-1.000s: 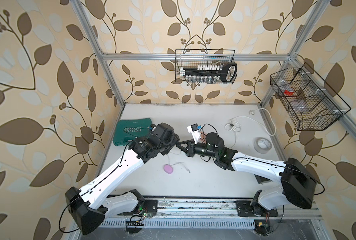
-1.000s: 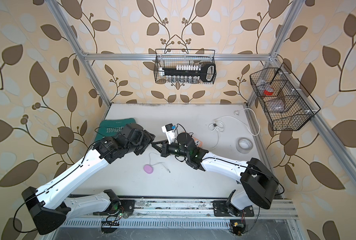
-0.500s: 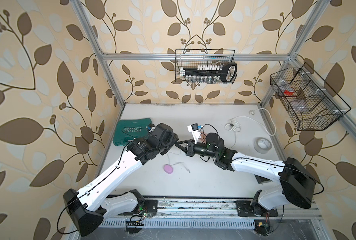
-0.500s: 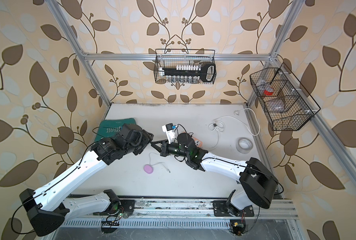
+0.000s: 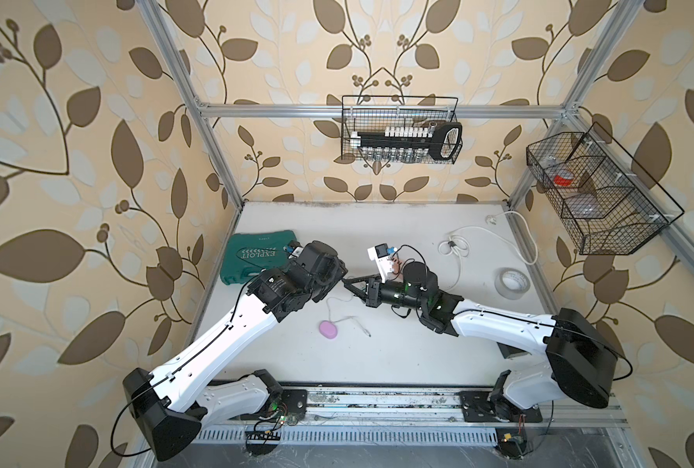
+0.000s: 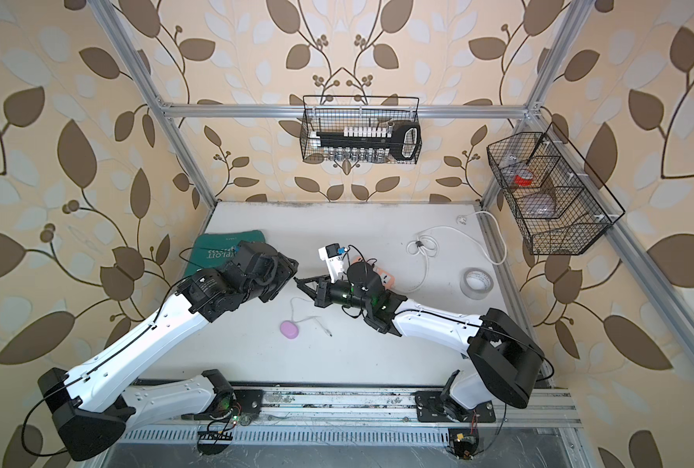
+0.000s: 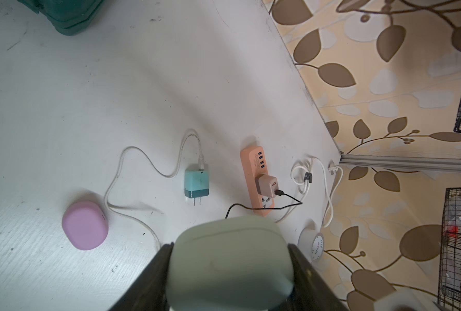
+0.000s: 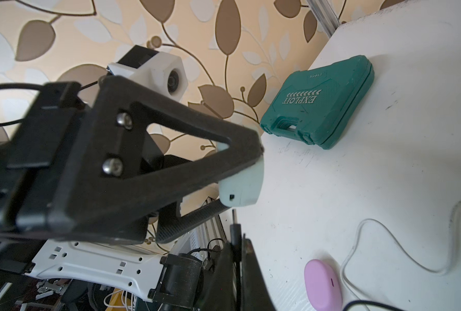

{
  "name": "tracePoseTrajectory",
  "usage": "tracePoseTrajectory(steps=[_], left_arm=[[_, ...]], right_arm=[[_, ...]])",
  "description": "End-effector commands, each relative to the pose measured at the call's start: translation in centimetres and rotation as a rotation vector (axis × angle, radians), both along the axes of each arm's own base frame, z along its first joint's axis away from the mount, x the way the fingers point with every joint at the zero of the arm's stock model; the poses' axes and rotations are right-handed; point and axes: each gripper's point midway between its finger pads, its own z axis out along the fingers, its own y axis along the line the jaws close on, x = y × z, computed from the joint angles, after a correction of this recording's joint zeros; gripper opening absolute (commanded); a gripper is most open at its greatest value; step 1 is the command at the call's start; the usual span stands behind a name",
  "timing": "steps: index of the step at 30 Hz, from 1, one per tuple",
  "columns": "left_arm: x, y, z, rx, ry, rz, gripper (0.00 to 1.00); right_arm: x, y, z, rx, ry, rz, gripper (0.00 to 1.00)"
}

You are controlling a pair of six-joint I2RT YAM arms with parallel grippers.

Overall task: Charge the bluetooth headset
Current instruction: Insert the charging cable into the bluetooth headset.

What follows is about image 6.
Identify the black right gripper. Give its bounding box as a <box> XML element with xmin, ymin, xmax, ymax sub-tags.
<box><xmin>299</xmin><ymin>273</ymin><xmax>373</xmax><ymax>313</ymax></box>

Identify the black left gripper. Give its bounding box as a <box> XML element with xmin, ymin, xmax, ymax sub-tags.
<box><xmin>240</xmin><ymin>250</ymin><xmax>300</xmax><ymax>305</ymax></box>

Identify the white usb cable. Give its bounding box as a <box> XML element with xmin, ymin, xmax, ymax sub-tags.
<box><xmin>287</xmin><ymin>294</ymin><xmax>333</xmax><ymax>337</ymax></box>

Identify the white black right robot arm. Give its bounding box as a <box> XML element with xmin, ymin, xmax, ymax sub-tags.
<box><xmin>295</xmin><ymin>261</ymin><xmax>547</xmax><ymax>422</ymax></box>

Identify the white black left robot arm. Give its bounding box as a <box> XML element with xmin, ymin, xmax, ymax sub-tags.
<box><xmin>38</xmin><ymin>241</ymin><xmax>298</xmax><ymax>461</ymax></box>

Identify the purple earbuds case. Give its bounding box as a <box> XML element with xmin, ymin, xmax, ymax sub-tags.
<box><xmin>280</xmin><ymin>321</ymin><xmax>300</xmax><ymax>339</ymax></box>

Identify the green plastic tool case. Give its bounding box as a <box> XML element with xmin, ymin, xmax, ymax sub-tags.
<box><xmin>179</xmin><ymin>230</ymin><xmax>265</xmax><ymax>277</ymax></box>

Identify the pink power strip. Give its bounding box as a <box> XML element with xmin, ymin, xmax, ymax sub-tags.
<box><xmin>374</xmin><ymin>266</ymin><xmax>396</xmax><ymax>290</ymax></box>

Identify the black white socket set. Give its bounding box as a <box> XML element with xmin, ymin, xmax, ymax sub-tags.
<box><xmin>300</xmin><ymin>120</ymin><xmax>423</xmax><ymax>164</ymax></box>

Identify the white tape roll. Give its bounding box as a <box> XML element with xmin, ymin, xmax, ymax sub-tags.
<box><xmin>460</xmin><ymin>267</ymin><xmax>494</xmax><ymax>300</ymax></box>

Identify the red object in basket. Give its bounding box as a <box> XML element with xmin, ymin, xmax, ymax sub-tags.
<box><xmin>513</xmin><ymin>168</ymin><xmax>534</xmax><ymax>187</ymax></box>

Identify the white power strip cord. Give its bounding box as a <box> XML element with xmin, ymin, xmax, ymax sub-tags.
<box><xmin>405</xmin><ymin>209</ymin><xmax>509</xmax><ymax>294</ymax></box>

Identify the black wire basket back wall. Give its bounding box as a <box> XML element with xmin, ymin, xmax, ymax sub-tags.
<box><xmin>299</xmin><ymin>94</ymin><xmax>423</xmax><ymax>165</ymax></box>

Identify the black wire basket wall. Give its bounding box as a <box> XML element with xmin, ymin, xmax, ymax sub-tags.
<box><xmin>486</xmin><ymin>123</ymin><xmax>626</xmax><ymax>255</ymax></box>
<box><xmin>299</xmin><ymin>94</ymin><xmax>423</xmax><ymax>165</ymax></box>

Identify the aluminium frame rail front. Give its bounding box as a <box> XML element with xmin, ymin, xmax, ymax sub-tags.
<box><xmin>121</xmin><ymin>385</ymin><xmax>583</xmax><ymax>447</ymax></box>

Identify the black wire basket right wall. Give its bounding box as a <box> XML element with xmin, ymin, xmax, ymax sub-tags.
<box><xmin>486</xmin><ymin>123</ymin><xmax>626</xmax><ymax>255</ymax></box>

